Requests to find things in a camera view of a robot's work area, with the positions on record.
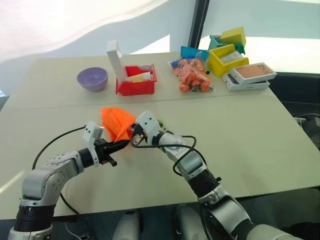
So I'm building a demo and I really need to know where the white packet in yellow bin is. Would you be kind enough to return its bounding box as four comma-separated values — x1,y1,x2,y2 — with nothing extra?
220,50,243,64

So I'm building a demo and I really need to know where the yellow tube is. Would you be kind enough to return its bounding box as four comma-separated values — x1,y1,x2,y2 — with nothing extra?
127,74,146,83

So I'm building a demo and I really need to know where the blue plastic bin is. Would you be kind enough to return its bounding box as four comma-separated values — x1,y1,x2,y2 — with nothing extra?
180,45,210,61

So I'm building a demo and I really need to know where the white box with blue picture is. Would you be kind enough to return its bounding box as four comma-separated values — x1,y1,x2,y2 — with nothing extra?
221,72,271,92

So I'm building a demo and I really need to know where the grey rounded shape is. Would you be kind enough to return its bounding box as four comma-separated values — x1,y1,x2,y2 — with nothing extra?
116,209,141,240
175,204,209,240

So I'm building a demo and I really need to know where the white box with orange picture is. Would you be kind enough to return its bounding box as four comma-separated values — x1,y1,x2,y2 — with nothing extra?
229,62,278,84

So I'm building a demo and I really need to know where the orange mesh pouch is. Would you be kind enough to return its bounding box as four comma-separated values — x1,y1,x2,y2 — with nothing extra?
100,106,137,142

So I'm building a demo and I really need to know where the clear bag of orange items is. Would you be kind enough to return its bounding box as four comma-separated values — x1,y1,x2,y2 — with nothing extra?
167,51,216,94

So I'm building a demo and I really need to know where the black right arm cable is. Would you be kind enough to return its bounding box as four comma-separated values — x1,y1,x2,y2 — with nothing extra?
131,134,198,179

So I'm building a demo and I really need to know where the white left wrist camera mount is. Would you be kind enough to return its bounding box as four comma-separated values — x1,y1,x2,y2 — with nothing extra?
83,120,105,167

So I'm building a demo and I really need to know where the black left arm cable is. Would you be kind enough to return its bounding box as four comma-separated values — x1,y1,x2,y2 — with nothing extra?
31,125,87,217

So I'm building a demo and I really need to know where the small yellow plastic bin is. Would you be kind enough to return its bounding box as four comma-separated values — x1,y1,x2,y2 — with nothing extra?
219,25,248,49

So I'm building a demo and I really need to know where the thin white floor cable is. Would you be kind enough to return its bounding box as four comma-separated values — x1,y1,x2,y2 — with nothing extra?
64,220,85,240

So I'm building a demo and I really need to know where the dark window post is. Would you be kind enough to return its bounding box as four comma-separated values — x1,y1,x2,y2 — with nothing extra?
187,0,210,50

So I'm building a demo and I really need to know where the tall white box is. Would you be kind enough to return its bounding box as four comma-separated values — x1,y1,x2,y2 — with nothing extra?
106,39,126,82

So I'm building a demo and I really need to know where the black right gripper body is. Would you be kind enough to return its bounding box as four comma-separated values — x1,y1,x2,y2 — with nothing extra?
133,124,149,148

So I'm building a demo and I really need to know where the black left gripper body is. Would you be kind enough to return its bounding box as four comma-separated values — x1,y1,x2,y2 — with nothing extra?
95,139,112,166

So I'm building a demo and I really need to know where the purple bowl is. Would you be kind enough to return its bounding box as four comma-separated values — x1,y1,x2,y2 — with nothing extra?
76,67,109,92

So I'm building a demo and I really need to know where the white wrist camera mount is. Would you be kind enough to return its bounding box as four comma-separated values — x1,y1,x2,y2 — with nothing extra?
134,110,161,145
83,120,105,167

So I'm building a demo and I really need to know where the large yellow plastic bin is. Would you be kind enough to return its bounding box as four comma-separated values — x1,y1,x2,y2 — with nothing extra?
207,44,250,77

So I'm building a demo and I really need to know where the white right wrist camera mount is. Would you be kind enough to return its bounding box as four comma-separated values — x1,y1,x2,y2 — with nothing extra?
134,110,161,145

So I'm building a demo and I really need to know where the red plastic bin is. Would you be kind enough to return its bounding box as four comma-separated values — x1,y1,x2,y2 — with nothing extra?
115,63,159,97

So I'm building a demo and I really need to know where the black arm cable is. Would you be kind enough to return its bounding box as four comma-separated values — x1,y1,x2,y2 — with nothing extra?
31,125,87,217
131,134,198,179

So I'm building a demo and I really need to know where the teal plastic bin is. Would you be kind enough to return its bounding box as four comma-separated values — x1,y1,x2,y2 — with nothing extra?
209,34,245,55

